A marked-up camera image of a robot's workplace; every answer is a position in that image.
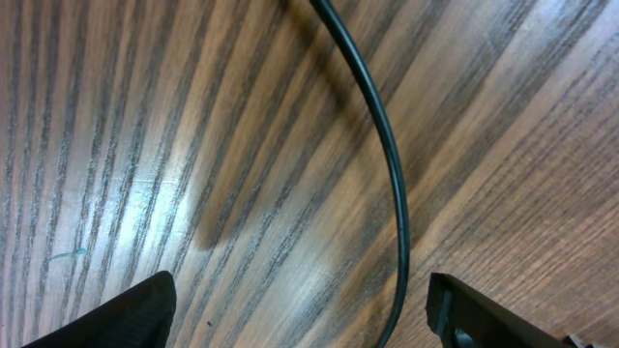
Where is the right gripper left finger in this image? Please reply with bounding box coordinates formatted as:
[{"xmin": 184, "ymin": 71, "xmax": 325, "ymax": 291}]
[{"xmin": 28, "ymin": 271, "xmax": 177, "ymax": 348}]

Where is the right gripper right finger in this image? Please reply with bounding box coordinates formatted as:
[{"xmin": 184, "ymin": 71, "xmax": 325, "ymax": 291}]
[{"xmin": 426, "ymin": 273, "xmax": 574, "ymax": 348}]

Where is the black thin cable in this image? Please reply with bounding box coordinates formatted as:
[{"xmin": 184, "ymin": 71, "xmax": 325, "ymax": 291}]
[{"xmin": 309, "ymin": 0, "xmax": 412, "ymax": 348}]

